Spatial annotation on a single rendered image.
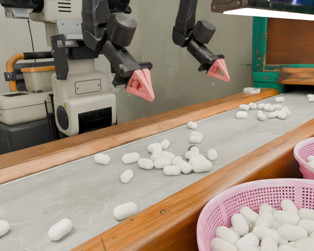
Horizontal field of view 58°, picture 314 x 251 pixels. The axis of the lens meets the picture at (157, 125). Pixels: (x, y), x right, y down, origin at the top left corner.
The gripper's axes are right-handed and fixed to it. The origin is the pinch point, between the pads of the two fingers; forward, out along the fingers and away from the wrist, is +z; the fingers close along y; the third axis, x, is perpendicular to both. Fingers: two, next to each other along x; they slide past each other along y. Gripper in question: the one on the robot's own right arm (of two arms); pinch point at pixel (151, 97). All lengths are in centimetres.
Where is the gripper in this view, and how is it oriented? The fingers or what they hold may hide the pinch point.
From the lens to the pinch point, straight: 69.5
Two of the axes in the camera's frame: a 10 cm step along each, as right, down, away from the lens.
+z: 5.6, 7.4, -3.8
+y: 7.3, -2.2, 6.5
